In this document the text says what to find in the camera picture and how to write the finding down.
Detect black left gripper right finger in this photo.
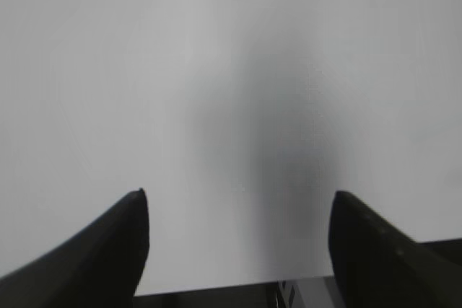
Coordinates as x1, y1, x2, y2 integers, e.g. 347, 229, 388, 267
328, 191, 461, 307

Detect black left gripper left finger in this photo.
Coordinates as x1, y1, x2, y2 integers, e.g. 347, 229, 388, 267
1, 189, 149, 307

